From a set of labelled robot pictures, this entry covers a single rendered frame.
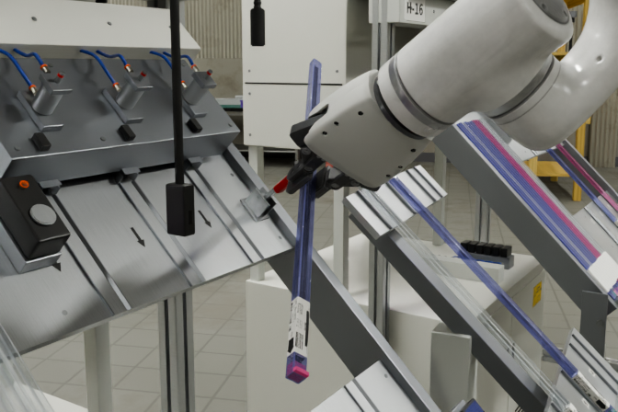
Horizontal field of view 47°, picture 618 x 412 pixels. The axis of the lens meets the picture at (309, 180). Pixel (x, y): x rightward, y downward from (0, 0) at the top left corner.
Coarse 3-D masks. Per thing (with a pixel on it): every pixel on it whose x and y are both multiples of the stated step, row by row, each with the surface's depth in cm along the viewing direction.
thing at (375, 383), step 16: (368, 368) 87; (384, 368) 89; (352, 384) 83; (368, 384) 85; (384, 384) 87; (336, 400) 80; (352, 400) 81; (368, 400) 83; (384, 400) 85; (400, 400) 87
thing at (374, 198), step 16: (368, 192) 99; (384, 208) 99; (400, 224) 98; (416, 240) 98; (432, 256) 97; (448, 272) 97; (464, 288) 97; (480, 320) 95; (496, 336) 95; (512, 352) 94; (528, 368) 93; (544, 384) 93; (560, 400) 92
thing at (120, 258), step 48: (48, 192) 74; (96, 192) 79; (144, 192) 84; (240, 192) 95; (96, 240) 74; (144, 240) 78; (192, 240) 83; (240, 240) 88; (288, 240) 95; (0, 288) 63; (48, 288) 66; (96, 288) 69; (144, 288) 74; (192, 288) 79; (48, 336) 63
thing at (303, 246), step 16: (320, 64) 97; (320, 80) 94; (304, 192) 75; (304, 208) 73; (304, 224) 71; (304, 240) 70; (304, 256) 68; (304, 272) 67; (304, 288) 65; (288, 368) 59; (304, 368) 59
